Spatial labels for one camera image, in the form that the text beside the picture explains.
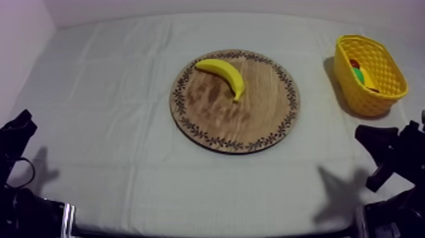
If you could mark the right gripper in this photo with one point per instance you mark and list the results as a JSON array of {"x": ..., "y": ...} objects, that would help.
[{"x": 413, "y": 153}]

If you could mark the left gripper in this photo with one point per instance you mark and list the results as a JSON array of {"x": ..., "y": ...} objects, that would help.
[{"x": 15, "y": 133}]

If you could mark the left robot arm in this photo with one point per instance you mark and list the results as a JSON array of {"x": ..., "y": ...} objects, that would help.
[{"x": 30, "y": 216}]

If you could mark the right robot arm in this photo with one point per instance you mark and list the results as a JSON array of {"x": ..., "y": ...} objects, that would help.
[{"x": 395, "y": 216}]

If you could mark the yellow plastic basket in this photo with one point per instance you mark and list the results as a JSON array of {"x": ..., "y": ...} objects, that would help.
[{"x": 381, "y": 96}]

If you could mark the round wooden board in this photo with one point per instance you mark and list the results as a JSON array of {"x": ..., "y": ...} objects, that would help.
[{"x": 239, "y": 113}]

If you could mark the yellow toy banana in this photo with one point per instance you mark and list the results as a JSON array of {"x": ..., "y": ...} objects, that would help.
[{"x": 229, "y": 73}]

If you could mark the small red fruit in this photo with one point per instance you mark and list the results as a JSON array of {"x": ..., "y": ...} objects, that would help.
[{"x": 354, "y": 63}]

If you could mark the silver metal bar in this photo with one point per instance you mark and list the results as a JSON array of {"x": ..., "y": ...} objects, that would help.
[{"x": 68, "y": 221}]

